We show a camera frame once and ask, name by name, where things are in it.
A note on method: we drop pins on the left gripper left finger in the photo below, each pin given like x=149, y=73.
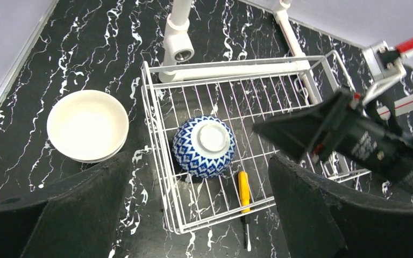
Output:
x=74, y=217

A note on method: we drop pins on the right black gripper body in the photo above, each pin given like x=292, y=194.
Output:
x=377, y=145

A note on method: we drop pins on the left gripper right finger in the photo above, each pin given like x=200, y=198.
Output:
x=323, y=218

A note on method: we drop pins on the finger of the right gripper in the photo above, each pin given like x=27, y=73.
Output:
x=313, y=130

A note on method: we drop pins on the white bowl brown rim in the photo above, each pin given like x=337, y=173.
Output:
x=88, y=126

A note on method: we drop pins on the red patterned blue bowl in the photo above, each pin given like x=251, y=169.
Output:
x=204, y=146

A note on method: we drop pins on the grey white bowl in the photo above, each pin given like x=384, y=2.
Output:
x=114, y=155

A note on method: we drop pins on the yellow handled screwdriver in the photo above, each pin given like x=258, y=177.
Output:
x=245, y=198

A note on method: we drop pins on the white wire dish rack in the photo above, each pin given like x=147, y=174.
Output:
x=191, y=203

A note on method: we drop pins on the white pvc pipe frame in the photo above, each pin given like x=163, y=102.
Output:
x=216, y=39

